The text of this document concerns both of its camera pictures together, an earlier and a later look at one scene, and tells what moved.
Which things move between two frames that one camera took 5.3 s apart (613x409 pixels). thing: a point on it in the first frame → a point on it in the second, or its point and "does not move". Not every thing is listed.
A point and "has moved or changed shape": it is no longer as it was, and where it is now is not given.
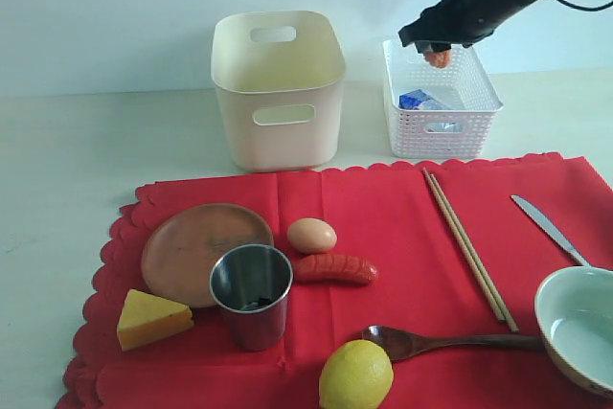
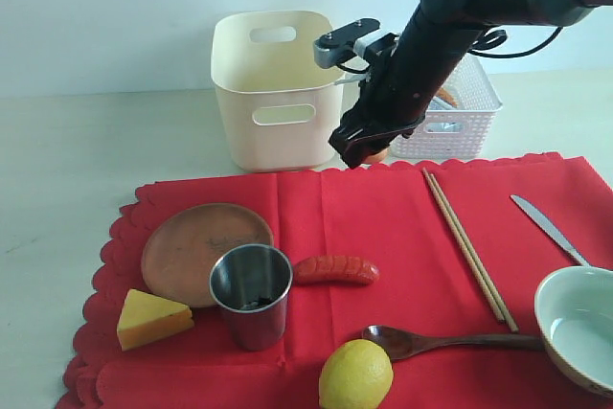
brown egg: [312, 235] → [378, 157]
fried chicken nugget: [440, 58] has moved or changed shape
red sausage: [335, 269] does not move
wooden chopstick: [432, 183] does not move
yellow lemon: [356, 374] does not move
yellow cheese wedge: [147, 317] does not move
